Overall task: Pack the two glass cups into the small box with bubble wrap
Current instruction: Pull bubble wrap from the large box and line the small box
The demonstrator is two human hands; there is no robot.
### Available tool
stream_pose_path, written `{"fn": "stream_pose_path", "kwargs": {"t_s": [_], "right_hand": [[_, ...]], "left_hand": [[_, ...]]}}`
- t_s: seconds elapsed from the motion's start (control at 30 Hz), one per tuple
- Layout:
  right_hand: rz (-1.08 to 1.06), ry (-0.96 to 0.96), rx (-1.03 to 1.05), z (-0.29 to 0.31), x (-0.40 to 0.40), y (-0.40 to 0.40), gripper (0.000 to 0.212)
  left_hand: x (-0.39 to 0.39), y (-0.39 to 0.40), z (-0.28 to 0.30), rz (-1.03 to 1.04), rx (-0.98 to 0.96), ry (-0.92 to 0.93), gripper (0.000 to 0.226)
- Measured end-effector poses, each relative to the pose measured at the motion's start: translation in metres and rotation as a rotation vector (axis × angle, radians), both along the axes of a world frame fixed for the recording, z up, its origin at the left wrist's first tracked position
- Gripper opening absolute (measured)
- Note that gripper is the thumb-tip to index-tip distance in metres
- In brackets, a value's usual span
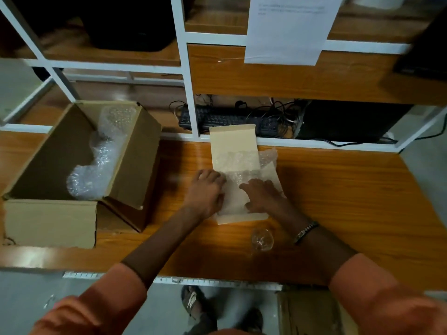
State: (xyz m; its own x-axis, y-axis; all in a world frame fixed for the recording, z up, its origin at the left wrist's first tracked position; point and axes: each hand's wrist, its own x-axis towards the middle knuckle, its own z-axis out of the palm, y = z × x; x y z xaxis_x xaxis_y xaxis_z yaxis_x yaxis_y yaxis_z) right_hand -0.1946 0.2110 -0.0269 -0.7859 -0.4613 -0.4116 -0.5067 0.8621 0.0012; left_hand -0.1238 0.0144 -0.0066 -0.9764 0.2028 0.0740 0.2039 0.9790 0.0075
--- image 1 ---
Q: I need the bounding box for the person's right hand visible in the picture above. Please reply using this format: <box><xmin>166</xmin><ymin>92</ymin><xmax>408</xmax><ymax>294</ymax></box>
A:
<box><xmin>239</xmin><ymin>178</ymin><xmax>291</xmax><ymax>215</ymax></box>

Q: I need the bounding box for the person's left hand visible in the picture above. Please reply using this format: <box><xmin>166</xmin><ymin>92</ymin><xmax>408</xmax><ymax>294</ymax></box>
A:
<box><xmin>182</xmin><ymin>169</ymin><xmax>227</xmax><ymax>220</ymax></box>

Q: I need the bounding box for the clear bubble wrap sheet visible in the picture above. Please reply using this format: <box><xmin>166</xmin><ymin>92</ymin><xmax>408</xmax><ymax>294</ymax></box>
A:
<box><xmin>214</xmin><ymin>148</ymin><xmax>288</xmax><ymax>221</ymax></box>

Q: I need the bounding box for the person's right forearm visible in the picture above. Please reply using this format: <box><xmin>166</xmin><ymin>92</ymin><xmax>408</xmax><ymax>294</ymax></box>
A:
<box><xmin>269</xmin><ymin>203</ymin><xmax>359</xmax><ymax>287</ymax></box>

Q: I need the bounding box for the person's left forearm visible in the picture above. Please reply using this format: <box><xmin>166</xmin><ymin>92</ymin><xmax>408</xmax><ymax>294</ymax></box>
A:
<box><xmin>120</xmin><ymin>205</ymin><xmax>207</xmax><ymax>291</ymax></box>

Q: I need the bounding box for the flat beige cardboard sheet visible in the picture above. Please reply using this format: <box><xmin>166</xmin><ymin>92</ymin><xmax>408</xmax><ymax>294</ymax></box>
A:
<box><xmin>209</xmin><ymin>124</ymin><xmax>277</xmax><ymax>226</ymax></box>

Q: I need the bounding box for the clear drinking glass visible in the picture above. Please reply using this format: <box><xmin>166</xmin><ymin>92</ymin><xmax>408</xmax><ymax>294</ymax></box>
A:
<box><xmin>250</xmin><ymin>228</ymin><xmax>274</xmax><ymax>257</ymax></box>

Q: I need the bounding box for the black computer keyboard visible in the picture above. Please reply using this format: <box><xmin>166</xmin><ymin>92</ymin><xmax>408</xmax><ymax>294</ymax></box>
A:
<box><xmin>178</xmin><ymin>104</ymin><xmax>281</xmax><ymax>137</ymax></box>

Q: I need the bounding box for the black computer case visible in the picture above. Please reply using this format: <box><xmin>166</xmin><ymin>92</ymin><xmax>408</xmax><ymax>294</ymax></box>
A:
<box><xmin>296</xmin><ymin>100</ymin><xmax>413</xmax><ymax>144</ymax></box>

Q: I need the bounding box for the crumpled bubble wrap roll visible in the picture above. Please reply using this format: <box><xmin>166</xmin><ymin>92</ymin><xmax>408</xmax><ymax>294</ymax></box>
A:
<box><xmin>66</xmin><ymin>105</ymin><xmax>137</xmax><ymax>201</ymax></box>

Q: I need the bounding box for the person's left sandal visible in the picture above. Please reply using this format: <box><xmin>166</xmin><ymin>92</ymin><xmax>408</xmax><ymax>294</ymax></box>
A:
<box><xmin>180</xmin><ymin>285</ymin><xmax>218</xmax><ymax>335</ymax></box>

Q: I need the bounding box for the brown cardboard floor box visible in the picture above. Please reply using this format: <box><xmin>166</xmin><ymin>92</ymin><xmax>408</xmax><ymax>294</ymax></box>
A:
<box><xmin>277</xmin><ymin>291</ymin><xmax>350</xmax><ymax>335</ymax></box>

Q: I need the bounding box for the white paper notice sheet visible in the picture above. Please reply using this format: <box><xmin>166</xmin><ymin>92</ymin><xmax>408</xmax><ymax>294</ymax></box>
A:
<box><xmin>244</xmin><ymin>0</ymin><xmax>345</xmax><ymax>66</ymax></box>

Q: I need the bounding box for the open brown cardboard box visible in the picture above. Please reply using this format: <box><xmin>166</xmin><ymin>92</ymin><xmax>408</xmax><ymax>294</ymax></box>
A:
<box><xmin>1</xmin><ymin>100</ymin><xmax>163</xmax><ymax>249</ymax></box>

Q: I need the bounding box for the large black bag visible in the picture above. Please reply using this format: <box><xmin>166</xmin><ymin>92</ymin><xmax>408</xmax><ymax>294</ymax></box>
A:
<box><xmin>81</xmin><ymin>0</ymin><xmax>177</xmax><ymax>53</ymax></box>

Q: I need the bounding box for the white round container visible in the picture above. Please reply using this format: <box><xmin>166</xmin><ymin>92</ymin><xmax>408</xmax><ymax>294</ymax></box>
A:
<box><xmin>352</xmin><ymin>0</ymin><xmax>408</xmax><ymax>11</ymax></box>

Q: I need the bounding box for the metal wrist bracelet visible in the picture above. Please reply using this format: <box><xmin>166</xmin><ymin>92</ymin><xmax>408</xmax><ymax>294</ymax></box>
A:
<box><xmin>293</xmin><ymin>221</ymin><xmax>320</xmax><ymax>245</ymax></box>

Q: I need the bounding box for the tangle of black cables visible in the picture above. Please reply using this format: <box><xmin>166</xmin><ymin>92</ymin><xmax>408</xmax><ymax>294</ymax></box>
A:
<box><xmin>169</xmin><ymin>95</ymin><xmax>311</xmax><ymax>139</ymax></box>

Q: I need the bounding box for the white perforated cable tray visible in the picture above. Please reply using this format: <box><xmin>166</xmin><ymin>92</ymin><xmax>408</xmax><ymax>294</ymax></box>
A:
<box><xmin>62</xmin><ymin>271</ymin><xmax>284</xmax><ymax>291</ymax></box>

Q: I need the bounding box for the white metal shelf frame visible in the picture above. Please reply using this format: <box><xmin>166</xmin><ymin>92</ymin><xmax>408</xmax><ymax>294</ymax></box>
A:
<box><xmin>0</xmin><ymin>0</ymin><xmax>447</xmax><ymax>154</ymax></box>

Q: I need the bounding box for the black device with cable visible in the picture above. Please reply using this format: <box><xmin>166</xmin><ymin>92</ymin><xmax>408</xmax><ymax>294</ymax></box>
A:
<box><xmin>393</xmin><ymin>15</ymin><xmax>447</xmax><ymax>81</ymax></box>

